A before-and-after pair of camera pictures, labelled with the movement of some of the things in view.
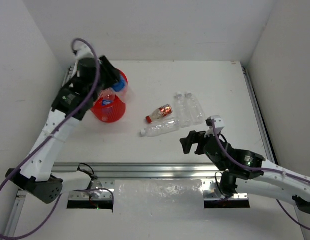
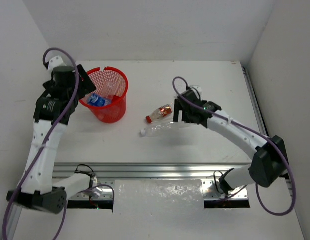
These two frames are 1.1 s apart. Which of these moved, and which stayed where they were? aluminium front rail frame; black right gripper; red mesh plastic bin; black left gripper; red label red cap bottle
Moved: black right gripper; black left gripper
Stayed: red mesh plastic bin; red label red cap bottle; aluminium front rail frame
